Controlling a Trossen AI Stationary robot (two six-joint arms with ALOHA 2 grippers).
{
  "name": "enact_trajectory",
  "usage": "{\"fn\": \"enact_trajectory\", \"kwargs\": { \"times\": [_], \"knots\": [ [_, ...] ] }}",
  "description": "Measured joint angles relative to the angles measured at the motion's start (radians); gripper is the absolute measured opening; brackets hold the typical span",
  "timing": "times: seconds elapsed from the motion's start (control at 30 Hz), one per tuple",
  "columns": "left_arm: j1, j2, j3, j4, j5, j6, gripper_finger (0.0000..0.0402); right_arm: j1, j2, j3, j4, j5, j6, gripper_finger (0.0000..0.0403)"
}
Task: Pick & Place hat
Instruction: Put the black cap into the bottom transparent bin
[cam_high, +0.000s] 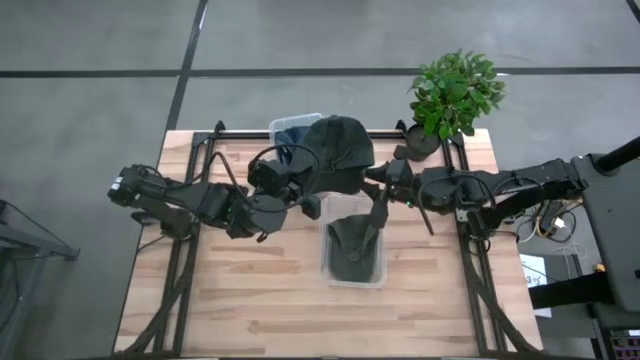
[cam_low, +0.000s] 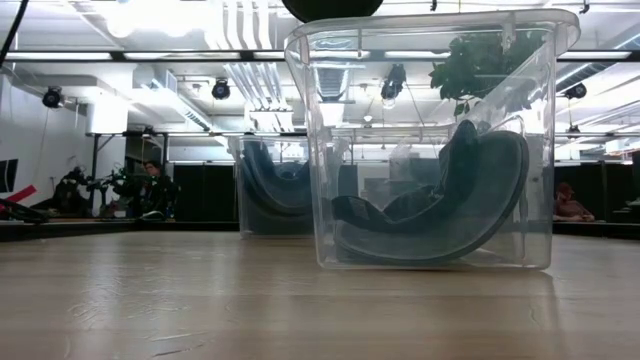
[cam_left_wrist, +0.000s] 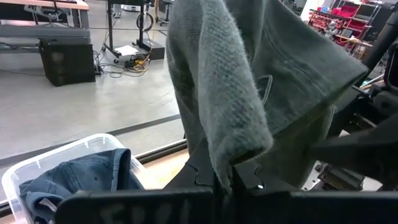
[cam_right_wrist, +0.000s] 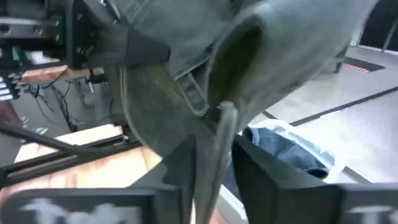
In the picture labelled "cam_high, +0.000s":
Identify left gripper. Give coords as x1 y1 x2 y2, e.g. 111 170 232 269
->
247 160 323 222

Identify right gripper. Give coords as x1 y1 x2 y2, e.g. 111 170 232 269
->
364 144 418 232

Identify navy blue cap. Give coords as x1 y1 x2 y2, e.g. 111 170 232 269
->
276 126 309 165

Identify olive green cap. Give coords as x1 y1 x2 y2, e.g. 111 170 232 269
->
292 113 376 197
327 213 382 285

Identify clear plastic bin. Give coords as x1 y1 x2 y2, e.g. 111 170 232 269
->
268 112 326 167
315 193 388 290

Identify black plant pot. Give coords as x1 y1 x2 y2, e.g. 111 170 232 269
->
404 123 442 163

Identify green leafy plant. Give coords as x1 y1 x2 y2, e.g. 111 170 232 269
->
408 48 507 142

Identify white paper sheet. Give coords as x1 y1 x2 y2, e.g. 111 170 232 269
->
518 253 554 319

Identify black bar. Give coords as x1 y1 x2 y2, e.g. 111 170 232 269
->
528 272 616 310

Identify dark grey panel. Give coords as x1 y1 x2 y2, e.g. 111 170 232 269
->
569 152 640 314

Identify black pole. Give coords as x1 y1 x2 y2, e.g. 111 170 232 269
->
593 134 640 174

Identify grey metal stand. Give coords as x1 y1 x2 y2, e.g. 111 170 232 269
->
0 199 81 360

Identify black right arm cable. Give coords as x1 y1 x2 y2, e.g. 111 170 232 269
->
416 172 497 237

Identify black aluminium table frame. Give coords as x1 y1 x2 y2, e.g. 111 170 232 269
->
113 118 546 360

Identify black cable bundle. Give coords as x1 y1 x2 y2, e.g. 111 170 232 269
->
509 199 586 251

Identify yellow cable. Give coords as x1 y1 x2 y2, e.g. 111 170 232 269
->
537 199 584 239

